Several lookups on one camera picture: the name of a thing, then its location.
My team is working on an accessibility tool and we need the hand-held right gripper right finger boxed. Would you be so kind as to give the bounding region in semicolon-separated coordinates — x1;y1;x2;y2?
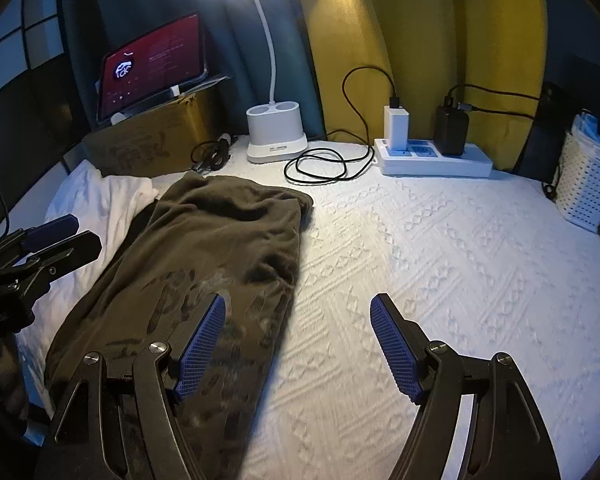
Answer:
369;292;563;480

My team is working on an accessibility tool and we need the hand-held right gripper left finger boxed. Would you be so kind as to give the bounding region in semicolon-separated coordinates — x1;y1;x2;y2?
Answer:
32;292;228;480

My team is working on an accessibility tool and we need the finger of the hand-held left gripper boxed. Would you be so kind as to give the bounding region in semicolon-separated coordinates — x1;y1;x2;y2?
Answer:
10;231;103;296
22;214;79;251

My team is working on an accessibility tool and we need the brown t-shirt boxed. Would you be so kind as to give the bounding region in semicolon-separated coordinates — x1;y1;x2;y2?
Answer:
45;172;315;480

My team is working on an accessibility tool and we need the white textured bed cover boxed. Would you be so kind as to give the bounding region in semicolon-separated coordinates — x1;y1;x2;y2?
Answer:
0;135;600;480

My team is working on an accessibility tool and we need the cardboard box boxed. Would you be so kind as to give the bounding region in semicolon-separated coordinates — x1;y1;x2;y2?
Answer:
82;82;221;178

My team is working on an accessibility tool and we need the white power strip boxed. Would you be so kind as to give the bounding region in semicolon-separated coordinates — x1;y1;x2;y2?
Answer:
372;138;494;178

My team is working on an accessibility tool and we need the tablet with red screen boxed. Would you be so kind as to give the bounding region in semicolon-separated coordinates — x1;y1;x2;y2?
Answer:
97;12;208;122

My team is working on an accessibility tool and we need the clear tablet stand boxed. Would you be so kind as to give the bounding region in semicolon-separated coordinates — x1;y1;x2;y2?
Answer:
110;74;231;123

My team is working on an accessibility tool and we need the white charger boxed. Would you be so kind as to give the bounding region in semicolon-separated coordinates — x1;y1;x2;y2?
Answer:
384;105;409;151

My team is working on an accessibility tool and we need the black charger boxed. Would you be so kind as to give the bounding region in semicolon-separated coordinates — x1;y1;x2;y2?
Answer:
434;105;469;156

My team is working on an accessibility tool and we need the white desk lamp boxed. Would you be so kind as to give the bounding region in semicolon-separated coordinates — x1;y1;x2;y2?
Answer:
187;0;311;163

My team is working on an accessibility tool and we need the white plastic basket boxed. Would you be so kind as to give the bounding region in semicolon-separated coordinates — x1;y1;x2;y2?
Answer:
555;112;600;233

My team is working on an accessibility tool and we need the dark teal curtain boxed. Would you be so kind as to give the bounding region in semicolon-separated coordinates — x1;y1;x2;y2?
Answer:
60;0;326;141

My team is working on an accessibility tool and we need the yellow curtain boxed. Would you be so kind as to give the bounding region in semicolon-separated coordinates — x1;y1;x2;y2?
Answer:
305;0;548;171

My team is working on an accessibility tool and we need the coiled black charging cable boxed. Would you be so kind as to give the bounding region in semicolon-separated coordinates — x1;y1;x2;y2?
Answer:
285;65;398;183

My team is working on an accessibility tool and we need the thin black charger cable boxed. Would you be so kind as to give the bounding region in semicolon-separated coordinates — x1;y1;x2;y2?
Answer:
445;82;541;121

